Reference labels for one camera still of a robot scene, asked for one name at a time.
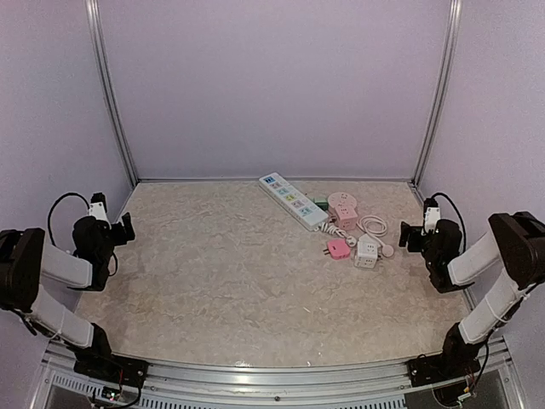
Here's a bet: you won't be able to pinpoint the right aluminium frame post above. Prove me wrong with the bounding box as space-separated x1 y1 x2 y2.
410 0 462 190

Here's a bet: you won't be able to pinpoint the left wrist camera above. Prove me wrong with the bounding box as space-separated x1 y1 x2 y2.
88 193 110 225

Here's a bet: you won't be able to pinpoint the left aluminium frame post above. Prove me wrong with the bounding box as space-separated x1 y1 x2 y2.
84 0 140 188

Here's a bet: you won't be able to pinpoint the aluminium front rail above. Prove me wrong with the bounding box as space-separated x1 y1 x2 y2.
29 337 529 408

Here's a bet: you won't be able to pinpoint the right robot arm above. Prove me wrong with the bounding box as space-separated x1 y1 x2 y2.
399 207 544 378

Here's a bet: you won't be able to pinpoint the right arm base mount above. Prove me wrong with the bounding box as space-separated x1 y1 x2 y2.
406 354 481 388

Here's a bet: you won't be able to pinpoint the pink round socket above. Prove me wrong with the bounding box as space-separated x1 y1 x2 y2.
327 192 358 210

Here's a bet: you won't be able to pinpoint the white multicolour power strip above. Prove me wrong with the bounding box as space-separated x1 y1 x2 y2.
258 172 329 232

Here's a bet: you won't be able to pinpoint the aluminium frame post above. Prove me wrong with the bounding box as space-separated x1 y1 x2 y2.
84 0 140 188
410 0 462 190

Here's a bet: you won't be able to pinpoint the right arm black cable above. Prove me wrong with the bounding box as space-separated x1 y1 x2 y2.
430 192 463 227

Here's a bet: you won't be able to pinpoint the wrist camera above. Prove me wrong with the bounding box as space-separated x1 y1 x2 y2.
422 197 441 235
88 193 110 225

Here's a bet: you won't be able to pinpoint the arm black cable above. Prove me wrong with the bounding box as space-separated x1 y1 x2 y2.
430 192 463 227
46 192 93 256

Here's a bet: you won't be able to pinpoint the white cube socket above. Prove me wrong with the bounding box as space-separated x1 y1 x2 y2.
353 239 379 269

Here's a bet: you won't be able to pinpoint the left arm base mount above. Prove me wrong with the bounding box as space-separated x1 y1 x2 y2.
73 355 149 388

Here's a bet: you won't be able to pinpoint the small circuit board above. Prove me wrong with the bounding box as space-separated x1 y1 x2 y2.
100 387 122 401

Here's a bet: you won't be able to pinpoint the pink flat plug adapter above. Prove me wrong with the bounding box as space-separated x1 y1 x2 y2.
323 239 352 260

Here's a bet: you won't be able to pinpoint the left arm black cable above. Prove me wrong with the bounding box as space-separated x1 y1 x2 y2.
46 192 93 256

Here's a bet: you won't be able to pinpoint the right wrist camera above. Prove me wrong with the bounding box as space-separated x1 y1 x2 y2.
422 197 441 235

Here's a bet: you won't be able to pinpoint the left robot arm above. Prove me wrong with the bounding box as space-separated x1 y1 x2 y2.
1 212 135 379

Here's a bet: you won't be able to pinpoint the pink cube socket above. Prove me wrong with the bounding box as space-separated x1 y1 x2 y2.
333 204 359 231

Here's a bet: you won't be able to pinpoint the coiled power strip cord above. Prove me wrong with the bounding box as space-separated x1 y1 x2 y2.
318 220 358 248

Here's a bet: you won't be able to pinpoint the green plug adapter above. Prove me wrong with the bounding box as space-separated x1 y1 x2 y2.
312 197 330 212

